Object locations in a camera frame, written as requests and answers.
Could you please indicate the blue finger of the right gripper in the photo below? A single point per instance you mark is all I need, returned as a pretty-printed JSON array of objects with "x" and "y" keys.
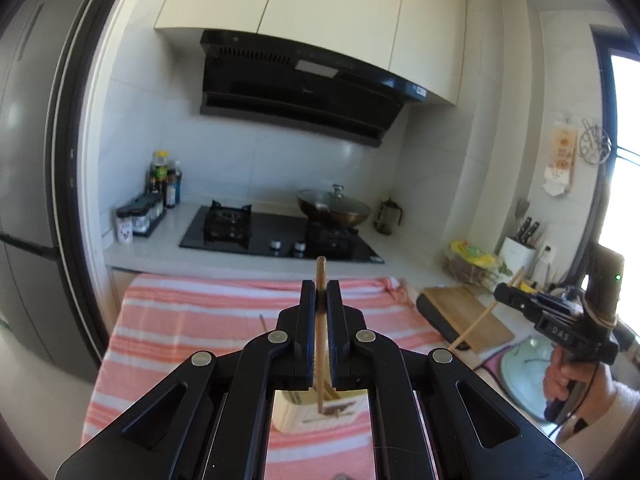
[{"x": 515, "y": 299}]

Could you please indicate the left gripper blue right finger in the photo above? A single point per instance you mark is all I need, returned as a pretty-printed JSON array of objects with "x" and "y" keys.
[{"x": 363, "y": 359}]

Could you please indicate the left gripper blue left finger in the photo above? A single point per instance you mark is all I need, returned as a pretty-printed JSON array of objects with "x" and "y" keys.
[{"x": 282, "y": 359}]

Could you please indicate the white knife block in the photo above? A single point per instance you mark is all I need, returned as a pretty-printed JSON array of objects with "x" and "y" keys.
[{"x": 516, "y": 256}]

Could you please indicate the white utensil holder box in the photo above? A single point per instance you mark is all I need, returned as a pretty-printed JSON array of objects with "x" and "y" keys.
[{"x": 295, "y": 412}]

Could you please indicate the wooden cutting board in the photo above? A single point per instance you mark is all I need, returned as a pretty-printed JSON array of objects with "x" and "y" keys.
[{"x": 460, "y": 308}]

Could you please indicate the hanging paper calendar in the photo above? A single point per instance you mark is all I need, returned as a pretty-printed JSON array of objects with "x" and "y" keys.
[{"x": 558, "y": 172}]

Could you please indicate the black gas stove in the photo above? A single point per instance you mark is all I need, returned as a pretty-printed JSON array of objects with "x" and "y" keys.
[{"x": 241, "y": 231}]

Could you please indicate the dark glass kettle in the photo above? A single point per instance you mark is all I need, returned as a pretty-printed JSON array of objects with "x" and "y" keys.
[{"x": 388, "y": 218}]

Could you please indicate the wok with glass lid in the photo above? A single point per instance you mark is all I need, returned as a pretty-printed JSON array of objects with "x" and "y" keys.
[{"x": 332, "y": 208}]

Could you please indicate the sauce bottles group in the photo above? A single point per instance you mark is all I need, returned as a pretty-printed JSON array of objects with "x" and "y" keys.
[{"x": 164, "y": 178}]

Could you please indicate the black range hood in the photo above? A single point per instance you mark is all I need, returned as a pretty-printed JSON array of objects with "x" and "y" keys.
[{"x": 290, "y": 84}]

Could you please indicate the grey refrigerator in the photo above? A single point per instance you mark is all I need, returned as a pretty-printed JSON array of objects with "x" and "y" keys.
[{"x": 35, "y": 299}]

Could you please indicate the wire basket with bags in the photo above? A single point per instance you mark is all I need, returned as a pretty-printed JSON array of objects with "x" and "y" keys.
[{"x": 472, "y": 266}]

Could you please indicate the hanging wire rack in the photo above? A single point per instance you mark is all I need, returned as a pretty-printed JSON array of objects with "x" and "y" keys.
[{"x": 594, "y": 144}]

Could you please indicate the white wall cabinets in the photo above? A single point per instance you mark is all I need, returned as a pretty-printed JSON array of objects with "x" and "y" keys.
[{"x": 420, "y": 40}]

